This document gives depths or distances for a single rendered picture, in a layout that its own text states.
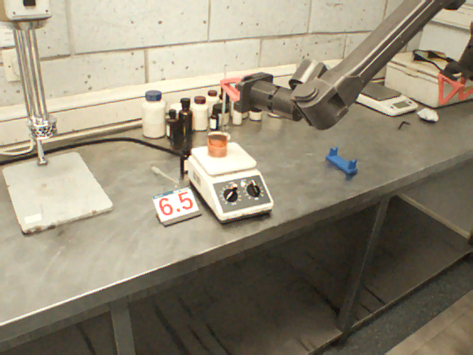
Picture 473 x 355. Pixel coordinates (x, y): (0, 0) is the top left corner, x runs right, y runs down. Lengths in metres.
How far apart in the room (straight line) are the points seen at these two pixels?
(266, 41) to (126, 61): 0.53
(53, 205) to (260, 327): 0.90
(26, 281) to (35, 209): 0.22
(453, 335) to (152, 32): 1.26
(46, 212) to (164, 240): 0.27
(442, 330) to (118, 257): 0.95
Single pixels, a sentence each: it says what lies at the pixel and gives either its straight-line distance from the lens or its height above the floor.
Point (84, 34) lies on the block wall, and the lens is 1.30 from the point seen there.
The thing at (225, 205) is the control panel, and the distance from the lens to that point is 0.91.
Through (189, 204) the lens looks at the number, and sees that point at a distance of 0.95.
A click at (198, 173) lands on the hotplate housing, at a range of 0.97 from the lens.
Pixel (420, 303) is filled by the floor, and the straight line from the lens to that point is 1.99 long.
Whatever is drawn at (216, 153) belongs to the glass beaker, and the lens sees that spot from 0.97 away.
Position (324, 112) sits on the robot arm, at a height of 1.03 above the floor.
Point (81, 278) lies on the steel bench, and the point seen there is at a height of 0.75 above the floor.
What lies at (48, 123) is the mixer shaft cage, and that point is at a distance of 0.98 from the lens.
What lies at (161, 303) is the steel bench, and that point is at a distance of 1.66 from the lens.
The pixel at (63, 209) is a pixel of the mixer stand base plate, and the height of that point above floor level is 0.76.
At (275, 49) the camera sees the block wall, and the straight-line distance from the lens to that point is 1.64.
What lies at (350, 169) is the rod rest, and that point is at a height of 0.76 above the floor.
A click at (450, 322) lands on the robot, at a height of 0.36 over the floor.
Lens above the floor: 1.29
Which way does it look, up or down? 31 degrees down
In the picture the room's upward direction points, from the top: 4 degrees clockwise
